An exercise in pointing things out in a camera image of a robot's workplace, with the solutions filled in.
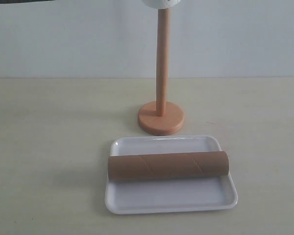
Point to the brown cardboard tube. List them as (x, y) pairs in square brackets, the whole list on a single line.
[(168, 166)]

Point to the white plastic tray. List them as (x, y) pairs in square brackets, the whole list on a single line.
[(171, 195)]

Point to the printed paper towel roll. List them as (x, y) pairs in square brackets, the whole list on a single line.
[(160, 4)]

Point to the wooden paper towel holder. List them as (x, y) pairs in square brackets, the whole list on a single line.
[(161, 117)]

